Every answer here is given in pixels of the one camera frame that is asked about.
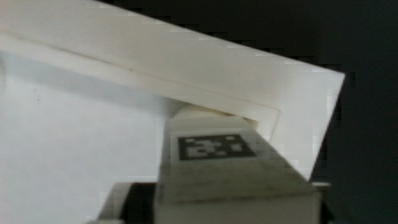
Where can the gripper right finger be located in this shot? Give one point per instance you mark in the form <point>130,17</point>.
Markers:
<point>325,212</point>

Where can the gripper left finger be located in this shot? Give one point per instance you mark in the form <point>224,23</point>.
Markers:
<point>128,204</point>

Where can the white table leg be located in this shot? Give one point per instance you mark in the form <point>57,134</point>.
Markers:
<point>228,183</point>

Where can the white square table top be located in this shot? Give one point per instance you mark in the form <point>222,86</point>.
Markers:
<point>101,72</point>

